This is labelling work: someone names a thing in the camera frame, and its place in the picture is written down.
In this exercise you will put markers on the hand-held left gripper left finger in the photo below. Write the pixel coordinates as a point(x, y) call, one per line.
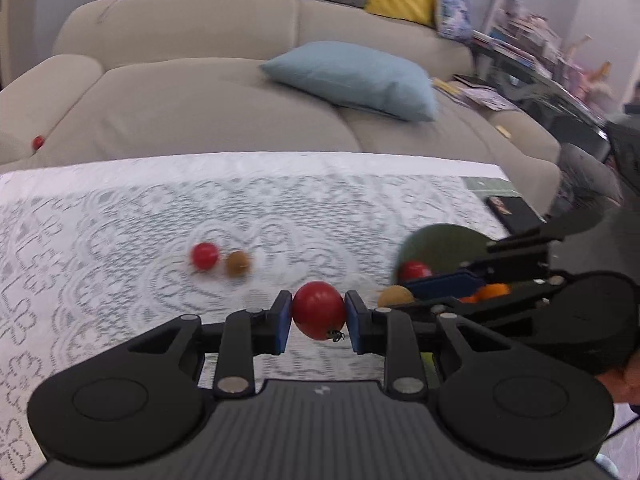
point(281, 322)

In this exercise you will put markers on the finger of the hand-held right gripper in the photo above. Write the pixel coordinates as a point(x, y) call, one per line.
point(450, 283)
point(520, 310)

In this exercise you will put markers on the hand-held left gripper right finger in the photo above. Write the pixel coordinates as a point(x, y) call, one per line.
point(356, 322)

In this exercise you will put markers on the large orange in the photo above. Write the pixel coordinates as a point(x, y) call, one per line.
point(494, 290)

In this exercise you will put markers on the green bowl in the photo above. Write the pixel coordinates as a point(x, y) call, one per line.
point(440, 247)

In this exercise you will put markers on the red tomato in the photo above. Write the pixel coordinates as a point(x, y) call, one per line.
point(205, 255)
point(414, 270)
point(38, 143)
point(318, 310)

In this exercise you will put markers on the brown longan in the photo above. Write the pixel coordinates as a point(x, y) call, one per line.
point(238, 263)
point(395, 296)

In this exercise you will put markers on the person's right hand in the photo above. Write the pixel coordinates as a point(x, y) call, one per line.
point(620, 385)

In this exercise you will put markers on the black phone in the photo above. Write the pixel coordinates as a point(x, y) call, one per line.
point(515, 212)

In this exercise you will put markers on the dark grey ottoman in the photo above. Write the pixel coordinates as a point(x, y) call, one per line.
point(585, 175)

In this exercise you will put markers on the small yellow object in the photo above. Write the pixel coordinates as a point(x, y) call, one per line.
point(503, 131)

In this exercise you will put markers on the white lace tablecloth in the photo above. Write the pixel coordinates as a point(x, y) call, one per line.
point(125, 220)

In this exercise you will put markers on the magazines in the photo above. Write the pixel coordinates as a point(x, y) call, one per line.
point(475, 95)

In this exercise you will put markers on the light blue pillow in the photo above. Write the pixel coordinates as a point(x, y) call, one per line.
point(355, 77)

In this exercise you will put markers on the glass side table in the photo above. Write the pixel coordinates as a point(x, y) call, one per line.
point(540, 75)

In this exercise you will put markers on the beige sofa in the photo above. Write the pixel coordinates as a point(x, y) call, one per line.
point(200, 95)

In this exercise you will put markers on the blue patterned pillow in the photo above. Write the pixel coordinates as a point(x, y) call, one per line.
point(454, 10)

